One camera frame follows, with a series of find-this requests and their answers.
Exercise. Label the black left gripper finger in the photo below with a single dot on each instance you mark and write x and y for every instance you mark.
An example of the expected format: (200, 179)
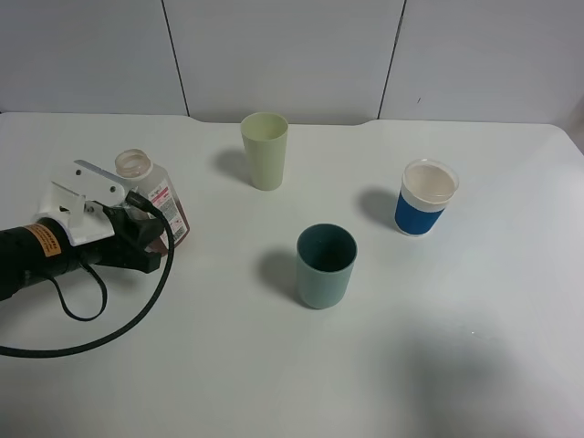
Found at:
(138, 260)

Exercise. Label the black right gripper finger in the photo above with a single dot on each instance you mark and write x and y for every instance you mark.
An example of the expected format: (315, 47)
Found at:
(143, 233)

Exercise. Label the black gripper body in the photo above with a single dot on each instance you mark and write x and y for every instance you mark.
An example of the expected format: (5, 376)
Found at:
(104, 236)

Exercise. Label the clear plastic drink bottle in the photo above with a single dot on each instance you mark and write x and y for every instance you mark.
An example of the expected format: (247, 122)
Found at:
(153, 182)

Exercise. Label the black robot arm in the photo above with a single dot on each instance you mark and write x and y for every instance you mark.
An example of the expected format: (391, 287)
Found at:
(33, 253)

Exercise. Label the pale yellow plastic cup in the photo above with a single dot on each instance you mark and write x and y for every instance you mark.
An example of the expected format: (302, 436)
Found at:
(264, 135)

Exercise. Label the teal green plastic cup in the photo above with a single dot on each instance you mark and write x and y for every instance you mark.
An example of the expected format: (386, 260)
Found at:
(326, 254)

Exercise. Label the blue white paper cup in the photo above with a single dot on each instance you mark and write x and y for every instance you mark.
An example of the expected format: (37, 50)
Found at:
(427, 186)

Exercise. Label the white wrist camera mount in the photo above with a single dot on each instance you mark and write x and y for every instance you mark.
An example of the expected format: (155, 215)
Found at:
(76, 196)

